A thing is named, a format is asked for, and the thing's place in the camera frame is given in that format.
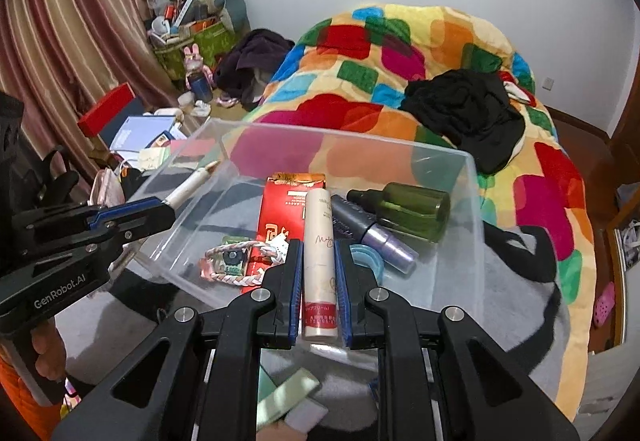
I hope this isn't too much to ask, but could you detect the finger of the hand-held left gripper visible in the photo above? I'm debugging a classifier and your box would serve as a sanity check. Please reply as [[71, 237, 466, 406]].
[[12, 196, 168, 247], [87, 207, 177, 267]]

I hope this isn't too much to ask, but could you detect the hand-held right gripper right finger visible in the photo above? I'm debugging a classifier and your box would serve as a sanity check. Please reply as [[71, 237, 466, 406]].
[[334, 241, 581, 441]]

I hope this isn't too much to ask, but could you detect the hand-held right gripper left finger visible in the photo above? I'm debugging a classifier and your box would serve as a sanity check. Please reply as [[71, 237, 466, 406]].
[[52, 238, 305, 441]]

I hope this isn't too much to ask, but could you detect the cream cosmetic tube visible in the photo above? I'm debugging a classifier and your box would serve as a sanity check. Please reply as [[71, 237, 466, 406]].
[[301, 188, 338, 342]]

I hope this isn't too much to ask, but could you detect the purple spray bottle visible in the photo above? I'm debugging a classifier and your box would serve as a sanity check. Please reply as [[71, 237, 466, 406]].
[[330, 194, 417, 274]]

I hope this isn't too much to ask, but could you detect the white patterned pen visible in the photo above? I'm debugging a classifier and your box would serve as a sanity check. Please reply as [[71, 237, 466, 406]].
[[162, 160, 221, 212]]

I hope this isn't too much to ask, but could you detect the red tea packet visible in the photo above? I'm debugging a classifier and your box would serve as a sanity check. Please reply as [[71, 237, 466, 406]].
[[240, 172, 328, 297]]

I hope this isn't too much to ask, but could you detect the pink white braided bracelet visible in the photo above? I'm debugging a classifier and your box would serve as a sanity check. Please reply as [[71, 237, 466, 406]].
[[199, 241, 291, 289]]

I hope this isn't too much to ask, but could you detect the small green packet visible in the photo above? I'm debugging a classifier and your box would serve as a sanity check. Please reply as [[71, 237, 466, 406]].
[[212, 248, 251, 274]]

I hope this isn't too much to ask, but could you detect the clear plastic storage box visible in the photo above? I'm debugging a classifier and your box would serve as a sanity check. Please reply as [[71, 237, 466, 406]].
[[127, 117, 488, 352]]

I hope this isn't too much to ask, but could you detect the dark green glass bottle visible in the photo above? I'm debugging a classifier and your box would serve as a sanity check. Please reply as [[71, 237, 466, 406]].
[[346, 182, 451, 243]]

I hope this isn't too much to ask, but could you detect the person's left forearm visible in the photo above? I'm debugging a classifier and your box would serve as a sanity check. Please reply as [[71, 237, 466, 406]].
[[0, 356, 66, 441]]

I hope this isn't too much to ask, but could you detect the person's left hand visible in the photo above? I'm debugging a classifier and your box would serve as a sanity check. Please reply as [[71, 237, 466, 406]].
[[30, 318, 70, 394]]

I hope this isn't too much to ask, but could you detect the pale green book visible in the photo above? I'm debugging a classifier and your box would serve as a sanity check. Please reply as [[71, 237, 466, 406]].
[[137, 148, 171, 172]]

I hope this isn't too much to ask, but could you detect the blue notebook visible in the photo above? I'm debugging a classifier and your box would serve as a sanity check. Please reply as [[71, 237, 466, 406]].
[[109, 115, 176, 153]]

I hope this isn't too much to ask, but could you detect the pink book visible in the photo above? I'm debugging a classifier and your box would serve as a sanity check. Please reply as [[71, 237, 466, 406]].
[[170, 138, 211, 157]]

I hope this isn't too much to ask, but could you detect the red box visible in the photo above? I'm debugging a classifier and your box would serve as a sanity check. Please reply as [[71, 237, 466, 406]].
[[77, 82, 136, 138]]

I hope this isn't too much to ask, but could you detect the wide mint green tube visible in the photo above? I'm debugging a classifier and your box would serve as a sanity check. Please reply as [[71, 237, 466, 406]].
[[257, 368, 321, 432]]

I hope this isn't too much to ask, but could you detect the pink rabbit figurine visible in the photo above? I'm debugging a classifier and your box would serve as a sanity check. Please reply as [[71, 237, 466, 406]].
[[182, 45, 213, 103]]

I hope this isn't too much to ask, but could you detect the grey black striped blanket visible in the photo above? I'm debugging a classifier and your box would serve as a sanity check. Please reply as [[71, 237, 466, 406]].
[[55, 191, 571, 422]]

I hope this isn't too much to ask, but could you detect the green storage bag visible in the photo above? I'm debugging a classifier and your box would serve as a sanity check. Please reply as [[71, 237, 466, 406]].
[[152, 18, 238, 79]]

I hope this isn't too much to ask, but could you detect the striped brown curtain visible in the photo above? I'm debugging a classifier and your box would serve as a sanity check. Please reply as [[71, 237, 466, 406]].
[[0, 0, 176, 182]]

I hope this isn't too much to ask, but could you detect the dark purple garment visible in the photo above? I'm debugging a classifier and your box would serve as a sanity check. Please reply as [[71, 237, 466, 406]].
[[214, 28, 296, 112]]

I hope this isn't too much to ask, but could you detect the black clothing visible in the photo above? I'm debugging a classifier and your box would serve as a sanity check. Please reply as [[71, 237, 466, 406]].
[[397, 68, 526, 174]]

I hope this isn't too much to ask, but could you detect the grey green neck pillow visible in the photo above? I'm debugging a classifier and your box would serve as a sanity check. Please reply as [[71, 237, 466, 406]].
[[190, 0, 247, 34]]

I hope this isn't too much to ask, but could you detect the colourful patchwork quilt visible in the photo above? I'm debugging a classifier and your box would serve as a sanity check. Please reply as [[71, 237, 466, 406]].
[[245, 4, 596, 317]]

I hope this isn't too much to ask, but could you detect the pink slipper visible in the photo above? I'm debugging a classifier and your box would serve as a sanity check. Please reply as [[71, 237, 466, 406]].
[[592, 282, 616, 329]]

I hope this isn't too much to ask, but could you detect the wardrobe with white sliding door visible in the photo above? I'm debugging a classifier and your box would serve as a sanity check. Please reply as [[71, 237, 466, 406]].
[[600, 111, 640, 357]]

